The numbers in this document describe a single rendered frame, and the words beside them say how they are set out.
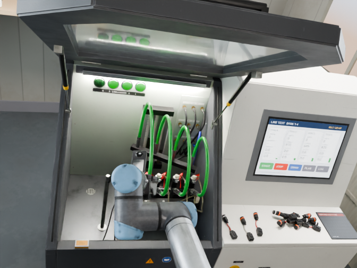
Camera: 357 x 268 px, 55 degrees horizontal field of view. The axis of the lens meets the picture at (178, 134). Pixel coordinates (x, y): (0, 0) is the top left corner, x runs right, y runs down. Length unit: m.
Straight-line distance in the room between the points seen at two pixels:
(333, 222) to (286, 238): 0.31
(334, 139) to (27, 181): 2.30
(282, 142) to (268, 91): 0.26
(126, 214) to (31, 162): 2.36
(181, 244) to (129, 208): 0.17
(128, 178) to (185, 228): 0.19
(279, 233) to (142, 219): 0.88
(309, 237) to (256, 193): 0.30
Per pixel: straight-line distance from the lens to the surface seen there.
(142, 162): 1.09
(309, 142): 1.67
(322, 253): 1.80
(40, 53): 3.55
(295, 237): 1.68
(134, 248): 1.43
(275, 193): 1.73
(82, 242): 1.42
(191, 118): 1.67
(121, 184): 0.89
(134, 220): 0.90
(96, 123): 1.65
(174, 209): 0.93
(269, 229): 1.64
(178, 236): 0.86
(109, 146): 1.74
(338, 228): 1.85
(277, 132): 1.57
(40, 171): 3.12
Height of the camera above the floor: 2.10
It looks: 34 degrees down
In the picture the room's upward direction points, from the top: 14 degrees clockwise
